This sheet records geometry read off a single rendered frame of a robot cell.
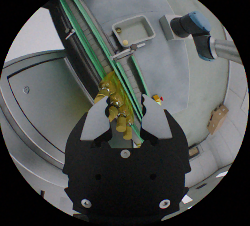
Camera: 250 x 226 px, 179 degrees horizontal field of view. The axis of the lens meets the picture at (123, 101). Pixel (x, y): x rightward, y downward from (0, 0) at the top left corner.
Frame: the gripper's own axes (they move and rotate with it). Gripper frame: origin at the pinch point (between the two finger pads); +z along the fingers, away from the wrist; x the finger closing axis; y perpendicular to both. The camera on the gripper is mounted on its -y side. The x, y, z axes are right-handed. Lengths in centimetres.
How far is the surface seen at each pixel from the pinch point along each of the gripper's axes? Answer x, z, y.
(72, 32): -23.6, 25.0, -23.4
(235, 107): 414, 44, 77
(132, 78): 3.8, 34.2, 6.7
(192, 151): 378, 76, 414
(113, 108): -3.9, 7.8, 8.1
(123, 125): -1.3, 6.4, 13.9
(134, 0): 10, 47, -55
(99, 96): -6.6, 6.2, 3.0
